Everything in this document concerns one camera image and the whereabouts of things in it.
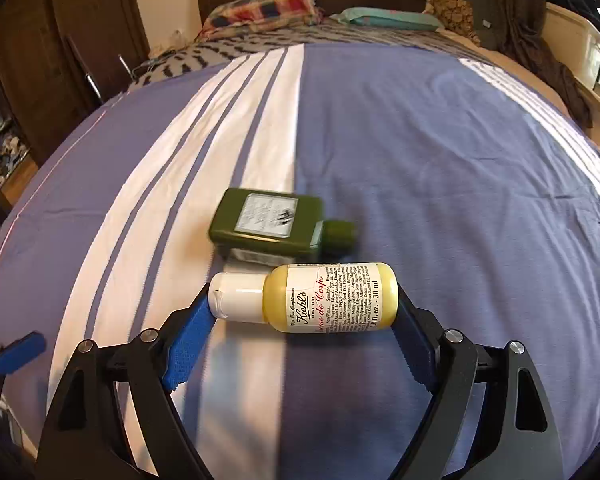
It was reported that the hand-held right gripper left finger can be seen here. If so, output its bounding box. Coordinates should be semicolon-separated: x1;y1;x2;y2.
36;287;221;480

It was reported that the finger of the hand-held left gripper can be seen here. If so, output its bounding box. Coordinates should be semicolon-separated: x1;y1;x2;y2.
0;331;47;377

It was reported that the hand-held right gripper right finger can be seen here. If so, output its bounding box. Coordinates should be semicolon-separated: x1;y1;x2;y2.
387;285;563;480

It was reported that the yellow lotion bottle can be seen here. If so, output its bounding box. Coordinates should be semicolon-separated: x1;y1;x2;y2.
208;261;399;336

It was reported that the green bottle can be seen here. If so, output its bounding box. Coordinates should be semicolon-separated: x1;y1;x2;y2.
208;187;357;263

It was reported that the purple and white striped blanket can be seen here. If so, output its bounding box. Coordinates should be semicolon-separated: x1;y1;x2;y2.
0;42;600;480

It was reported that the grey patterned bed sheet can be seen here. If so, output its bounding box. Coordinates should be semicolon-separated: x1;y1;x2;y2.
127;17;481;93

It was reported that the dark wooden wardrobe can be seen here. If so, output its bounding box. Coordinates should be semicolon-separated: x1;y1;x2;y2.
0;0;151;211

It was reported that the teal pillow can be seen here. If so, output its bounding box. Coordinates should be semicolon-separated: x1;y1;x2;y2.
337;6;441;30

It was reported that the plaid pillow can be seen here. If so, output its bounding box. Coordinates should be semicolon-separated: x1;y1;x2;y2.
200;0;323;41

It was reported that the patterned fabric bag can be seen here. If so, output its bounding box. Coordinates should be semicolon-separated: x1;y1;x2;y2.
425;0;501;48

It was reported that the brown curtain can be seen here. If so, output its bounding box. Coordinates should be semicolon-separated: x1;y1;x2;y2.
480;0;593;128

